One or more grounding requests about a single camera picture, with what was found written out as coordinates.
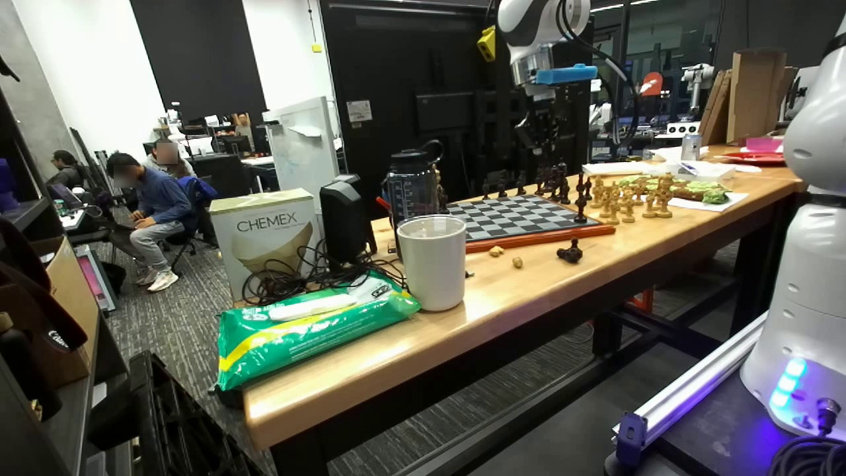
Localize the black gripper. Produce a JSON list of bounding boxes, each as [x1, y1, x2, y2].
[[538, 86, 591, 169]]

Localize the small black chess piece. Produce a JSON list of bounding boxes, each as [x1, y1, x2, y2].
[[554, 235, 586, 268]]

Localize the yellow triangular sign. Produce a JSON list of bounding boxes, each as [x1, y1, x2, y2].
[[474, 21, 503, 66]]

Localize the dark water bottle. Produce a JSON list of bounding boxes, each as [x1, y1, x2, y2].
[[378, 144, 448, 238]]

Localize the white printed paper sheet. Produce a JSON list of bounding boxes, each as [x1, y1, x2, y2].
[[667, 185, 754, 215]]

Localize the white paper cup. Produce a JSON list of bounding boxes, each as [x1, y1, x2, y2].
[[394, 213, 470, 314]]

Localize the brown cardboard sheets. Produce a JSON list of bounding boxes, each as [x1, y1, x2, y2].
[[698, 49, 787, 149]]

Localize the white Chemex box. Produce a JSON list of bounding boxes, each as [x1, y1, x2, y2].
[[205, 189, 324, 308]]

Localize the green wipes pack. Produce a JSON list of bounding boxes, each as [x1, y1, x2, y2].
[[211, 273, 423, 396]]

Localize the person with long hair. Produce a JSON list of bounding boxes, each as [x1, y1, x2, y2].
[[142, 139, 192, 181]]

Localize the person in blue sweater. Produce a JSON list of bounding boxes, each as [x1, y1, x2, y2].
[[103, 150, 197, 296]]

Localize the black plastic crate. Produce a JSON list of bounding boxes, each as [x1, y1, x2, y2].
[[129, 353, 273, 476]]

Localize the brown cardboard box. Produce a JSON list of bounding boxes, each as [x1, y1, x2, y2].
[[36, 235, 103, 391]]

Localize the black bag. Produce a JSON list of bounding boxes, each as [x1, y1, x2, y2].
[[0, 215, 89, 422]]

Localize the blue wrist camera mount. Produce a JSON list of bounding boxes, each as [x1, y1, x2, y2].
[[530, 62, 603, 90]]

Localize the chessboard with orange frame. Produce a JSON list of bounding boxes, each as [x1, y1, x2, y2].
[[445, 194, 619, 258]]

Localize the black metal table frame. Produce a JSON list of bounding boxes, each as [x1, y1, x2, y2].
[[266, 189, 801, 476]]

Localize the aluminium rail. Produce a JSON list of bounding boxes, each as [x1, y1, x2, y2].
[[631, 312, 771, 444]]

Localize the blue rail bracket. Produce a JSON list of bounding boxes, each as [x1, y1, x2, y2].
[[612, 412, 652, 469]]

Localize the black coiled cables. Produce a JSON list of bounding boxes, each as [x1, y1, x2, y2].
[[237, 238, 355, 309]]

